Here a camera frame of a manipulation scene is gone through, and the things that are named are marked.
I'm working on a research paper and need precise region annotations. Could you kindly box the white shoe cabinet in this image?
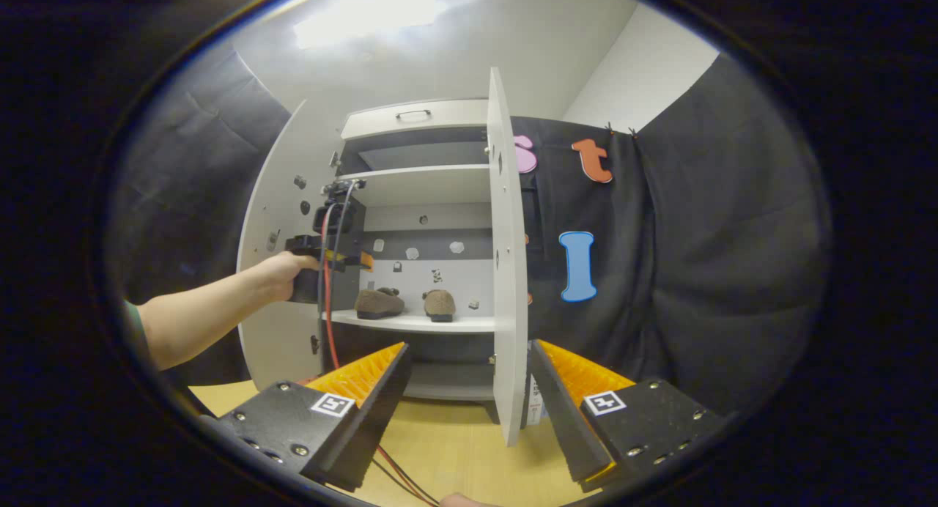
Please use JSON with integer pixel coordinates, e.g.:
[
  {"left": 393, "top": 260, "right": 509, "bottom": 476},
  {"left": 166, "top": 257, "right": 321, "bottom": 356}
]
[{"left": 236, "top": 67, "right": 530, "bottom": 448}]

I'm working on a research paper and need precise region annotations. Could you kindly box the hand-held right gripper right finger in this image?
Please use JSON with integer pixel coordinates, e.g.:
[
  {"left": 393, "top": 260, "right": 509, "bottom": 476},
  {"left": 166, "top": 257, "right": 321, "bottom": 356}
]
[{"left": 529, "top": 338, "right": 726, "bottom": 493}]

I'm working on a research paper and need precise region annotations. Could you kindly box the red cable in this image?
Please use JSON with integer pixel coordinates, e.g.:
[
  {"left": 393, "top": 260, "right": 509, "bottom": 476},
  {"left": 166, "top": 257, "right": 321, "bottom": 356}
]
[{"left": 320, "top": 203, "right": 440, "bottom": 506}]

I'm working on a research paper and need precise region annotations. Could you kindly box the brown fuzzy shoe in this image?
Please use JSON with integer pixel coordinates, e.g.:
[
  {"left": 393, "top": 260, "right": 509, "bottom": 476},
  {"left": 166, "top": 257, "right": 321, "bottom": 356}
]
[
  {"left": 422, "top": 289, "right": 457, "bottom": 323},
  {"left": 355, "top": 287, "right": 405, "bottom": 320}
]

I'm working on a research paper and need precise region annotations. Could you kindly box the printed box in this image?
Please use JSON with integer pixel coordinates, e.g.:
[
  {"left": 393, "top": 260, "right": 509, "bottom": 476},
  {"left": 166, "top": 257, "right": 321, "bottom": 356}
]
[{"left": 524, "top": 346, "right": 549, "bottom": 429}]

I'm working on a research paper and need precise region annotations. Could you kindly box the ceiling light panel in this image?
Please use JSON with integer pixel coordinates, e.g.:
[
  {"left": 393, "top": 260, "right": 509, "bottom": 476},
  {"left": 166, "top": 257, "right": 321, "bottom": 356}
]
[{"left": 293, "top": 0, "right": 448, "bottom": 50}]

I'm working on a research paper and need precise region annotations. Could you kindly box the black backdrop cloth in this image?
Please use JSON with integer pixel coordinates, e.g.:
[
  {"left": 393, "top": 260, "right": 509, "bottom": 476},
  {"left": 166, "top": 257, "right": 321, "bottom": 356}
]
[{"left": 106, "top": 42, "right": 832, "bottom": 420}]

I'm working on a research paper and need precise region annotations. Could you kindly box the white cabinet door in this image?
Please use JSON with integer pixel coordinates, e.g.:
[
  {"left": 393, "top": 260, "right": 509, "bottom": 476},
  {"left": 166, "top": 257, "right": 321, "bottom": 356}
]
[
  {"left": 236, "top": 100, "right": 345, "bottom": 391},
  {"left": 487, "top": 67, "right": 530, "bottom": 448}
]

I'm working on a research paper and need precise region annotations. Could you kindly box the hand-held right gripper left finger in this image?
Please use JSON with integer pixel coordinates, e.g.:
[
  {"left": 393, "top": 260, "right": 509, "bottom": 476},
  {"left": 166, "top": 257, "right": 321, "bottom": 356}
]
[{"left": 202, "top": 341, "right": 413, "bottom": 492}]

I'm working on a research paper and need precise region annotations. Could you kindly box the white cabinet drawer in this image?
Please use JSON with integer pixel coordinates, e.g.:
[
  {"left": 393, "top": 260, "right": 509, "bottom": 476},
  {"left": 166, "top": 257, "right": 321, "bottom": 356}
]
[{"left": 341, "top": 99, "right": 490, "bottom": 141}]

